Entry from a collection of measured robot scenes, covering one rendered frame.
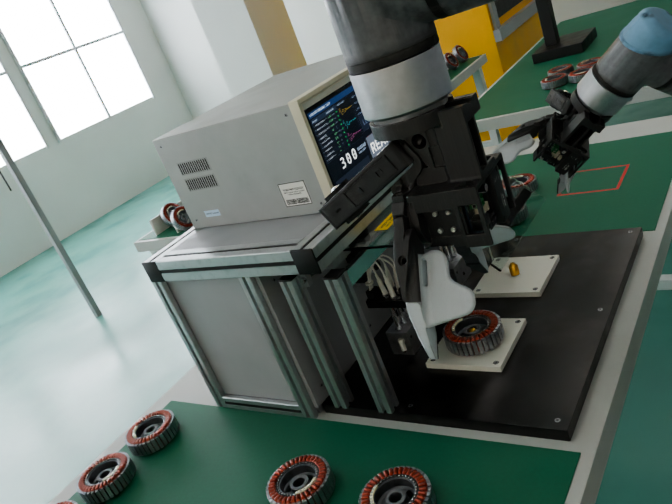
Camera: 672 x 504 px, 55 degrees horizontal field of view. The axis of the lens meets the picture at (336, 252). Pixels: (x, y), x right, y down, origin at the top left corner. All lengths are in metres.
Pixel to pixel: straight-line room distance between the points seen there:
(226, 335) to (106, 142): 7.25
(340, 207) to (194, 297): 0.75
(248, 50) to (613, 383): 4.39
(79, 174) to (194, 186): 6.89
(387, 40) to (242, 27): 4.68
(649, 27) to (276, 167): 0.62
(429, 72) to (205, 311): 0.89
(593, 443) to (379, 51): 0.72
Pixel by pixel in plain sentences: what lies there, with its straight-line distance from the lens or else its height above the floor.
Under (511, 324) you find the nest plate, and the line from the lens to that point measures 1.28.
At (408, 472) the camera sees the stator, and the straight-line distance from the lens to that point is 1.03.
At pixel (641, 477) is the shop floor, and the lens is 2.04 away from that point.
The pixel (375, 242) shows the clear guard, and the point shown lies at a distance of 1.07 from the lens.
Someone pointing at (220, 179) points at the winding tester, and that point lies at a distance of 1.27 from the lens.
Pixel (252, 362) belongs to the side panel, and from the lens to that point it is 1.31.
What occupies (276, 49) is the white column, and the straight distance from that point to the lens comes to 5.22.
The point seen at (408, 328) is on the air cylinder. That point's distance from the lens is 1.28.
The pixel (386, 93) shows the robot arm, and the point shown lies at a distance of 0.50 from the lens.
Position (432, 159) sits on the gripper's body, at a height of 1.31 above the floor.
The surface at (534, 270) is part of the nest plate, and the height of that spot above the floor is 0.78.
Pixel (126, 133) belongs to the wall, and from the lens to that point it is 8.65.
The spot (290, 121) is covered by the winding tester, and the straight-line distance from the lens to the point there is 1.10.
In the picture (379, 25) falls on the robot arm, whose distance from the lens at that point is 0.49.
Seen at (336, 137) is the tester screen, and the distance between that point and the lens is 1.14.
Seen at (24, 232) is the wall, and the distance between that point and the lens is 7.79.
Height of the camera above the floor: 1.46
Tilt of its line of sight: 21 degrees down
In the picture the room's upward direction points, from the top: 22 degrees counter-clockwise
